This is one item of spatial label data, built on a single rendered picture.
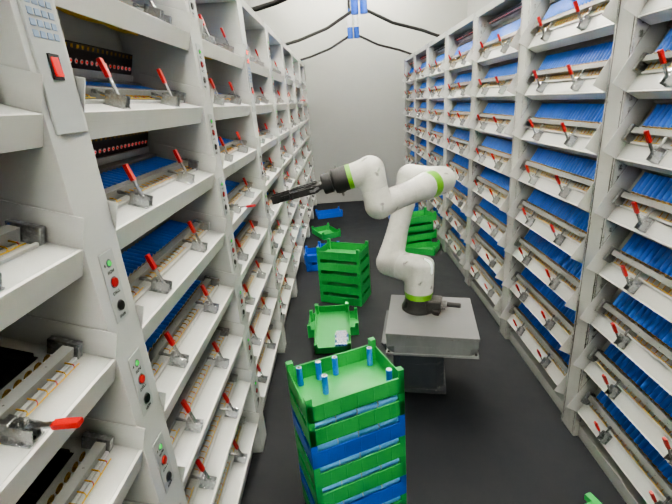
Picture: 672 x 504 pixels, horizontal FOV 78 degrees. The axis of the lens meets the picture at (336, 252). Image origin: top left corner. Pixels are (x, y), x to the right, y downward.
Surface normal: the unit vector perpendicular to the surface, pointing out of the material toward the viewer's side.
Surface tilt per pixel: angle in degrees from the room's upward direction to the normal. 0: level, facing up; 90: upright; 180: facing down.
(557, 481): 0
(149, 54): 90
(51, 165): 90
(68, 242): 90
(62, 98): 90
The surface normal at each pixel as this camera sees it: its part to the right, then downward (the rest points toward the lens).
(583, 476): -0.07, -0.94
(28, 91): 0.00, 0.34
